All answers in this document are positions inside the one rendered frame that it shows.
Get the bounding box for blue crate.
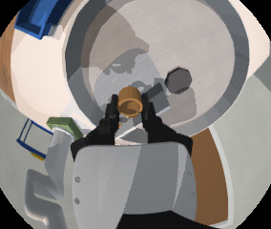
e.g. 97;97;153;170
14;0;72;40

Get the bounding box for grey round turntable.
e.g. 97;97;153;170
62;0;251;136

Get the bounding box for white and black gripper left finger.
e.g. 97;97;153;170
71;94;119;162

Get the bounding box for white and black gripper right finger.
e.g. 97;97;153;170
141;94;193;156

